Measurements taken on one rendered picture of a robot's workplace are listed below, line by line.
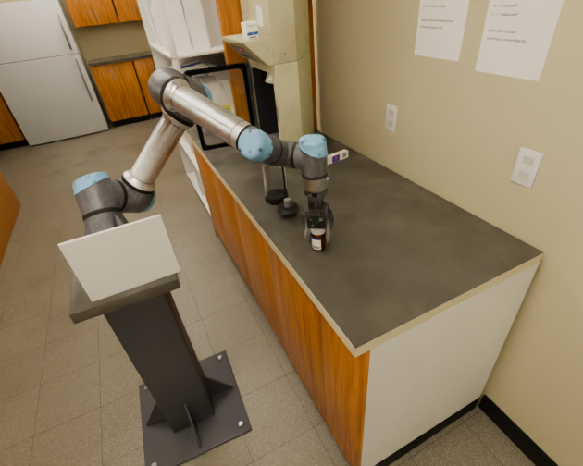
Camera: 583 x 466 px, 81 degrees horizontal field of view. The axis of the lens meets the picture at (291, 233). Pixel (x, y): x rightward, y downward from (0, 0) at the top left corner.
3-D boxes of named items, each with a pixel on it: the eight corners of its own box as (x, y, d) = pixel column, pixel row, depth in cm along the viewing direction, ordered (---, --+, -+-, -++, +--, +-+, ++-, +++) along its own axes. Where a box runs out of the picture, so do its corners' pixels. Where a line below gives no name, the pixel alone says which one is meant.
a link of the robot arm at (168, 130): (94, 198, 122) (169, 61, 105) (130, 199, 136) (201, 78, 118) (114, 221, 119) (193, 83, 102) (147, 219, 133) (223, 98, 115)
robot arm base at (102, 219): (77, 247, 103) (67, 216, 104) (95, 251, 118) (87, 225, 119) (129, 230, 106) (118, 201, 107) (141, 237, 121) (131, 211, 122)
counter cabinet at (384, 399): (286, 212, 315) (276, 112, 262) (475, 408, 161) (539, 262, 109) (216, 235, 294) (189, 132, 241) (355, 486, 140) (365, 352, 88)
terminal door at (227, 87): (257, 141, 191) (245, 62, 168) (202, 151, 186) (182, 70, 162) (256, 140, 192) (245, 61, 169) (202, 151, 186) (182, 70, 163)
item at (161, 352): (146, 481, 148) (41, 355, 95) (139, 386, 184) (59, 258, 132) (252, 430, 162) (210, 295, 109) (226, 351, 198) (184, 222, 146)
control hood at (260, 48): (247, 56, 169) (243, 33, 163) (274, 65, 144) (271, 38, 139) (225, 60, 165) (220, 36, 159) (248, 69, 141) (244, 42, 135)
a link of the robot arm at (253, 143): (137, 49, 95) (273, 128, 81) (166, 64, 105) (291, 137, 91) (122, 89, 98) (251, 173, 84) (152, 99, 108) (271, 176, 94)
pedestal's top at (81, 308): (74, 324, 104) (68, 315, 102) (80, 263, 128) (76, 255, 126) (180, 288, 113) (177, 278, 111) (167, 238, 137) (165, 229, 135)
